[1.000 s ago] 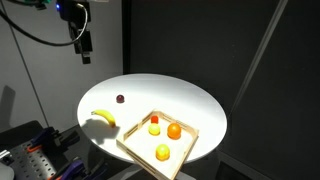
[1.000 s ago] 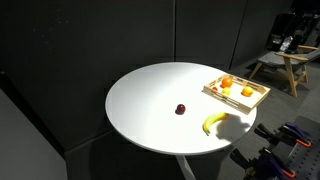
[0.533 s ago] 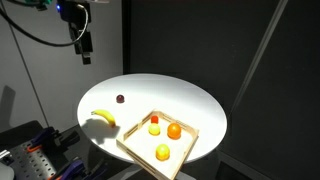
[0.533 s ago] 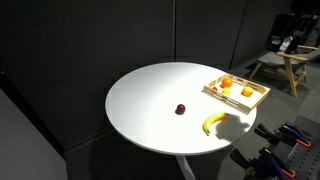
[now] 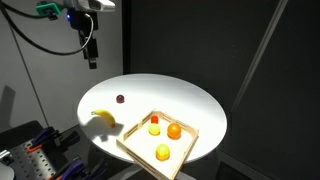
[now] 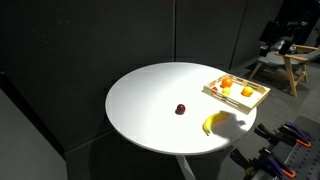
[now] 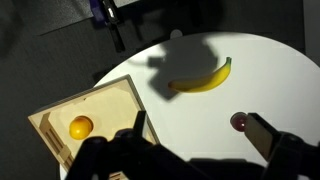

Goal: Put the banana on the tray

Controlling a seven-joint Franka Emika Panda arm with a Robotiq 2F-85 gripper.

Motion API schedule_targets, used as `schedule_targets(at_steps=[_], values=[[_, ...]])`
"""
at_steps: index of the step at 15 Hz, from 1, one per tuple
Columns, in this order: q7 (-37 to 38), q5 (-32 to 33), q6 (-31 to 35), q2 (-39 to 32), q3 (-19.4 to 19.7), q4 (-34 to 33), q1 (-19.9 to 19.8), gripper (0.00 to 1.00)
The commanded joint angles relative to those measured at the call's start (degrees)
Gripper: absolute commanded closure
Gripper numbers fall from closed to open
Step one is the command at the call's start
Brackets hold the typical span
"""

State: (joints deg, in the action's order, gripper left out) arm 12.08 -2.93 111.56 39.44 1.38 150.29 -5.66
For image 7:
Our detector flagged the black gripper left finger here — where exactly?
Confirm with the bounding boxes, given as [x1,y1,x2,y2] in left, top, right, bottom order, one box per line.
[65,110,161,180]

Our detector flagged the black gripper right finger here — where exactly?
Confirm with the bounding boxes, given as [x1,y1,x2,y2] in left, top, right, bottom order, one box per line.
[244,112,320,180]

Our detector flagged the yellow banana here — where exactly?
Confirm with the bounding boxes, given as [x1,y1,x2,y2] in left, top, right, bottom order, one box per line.
[167,56,233,94]

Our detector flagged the light wooden slatted tray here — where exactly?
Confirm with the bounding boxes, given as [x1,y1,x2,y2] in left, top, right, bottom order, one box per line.
[27,74,161,180]

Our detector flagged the dark red plum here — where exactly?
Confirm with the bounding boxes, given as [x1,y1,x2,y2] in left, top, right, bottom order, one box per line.
[229,111,249,133]

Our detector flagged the yellow-orange round fruit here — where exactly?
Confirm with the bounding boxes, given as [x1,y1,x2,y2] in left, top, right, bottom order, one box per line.
[68,115,95,141]

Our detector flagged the small white round disc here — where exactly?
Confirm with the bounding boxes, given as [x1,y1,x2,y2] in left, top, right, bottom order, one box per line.
[169,28,184,40]

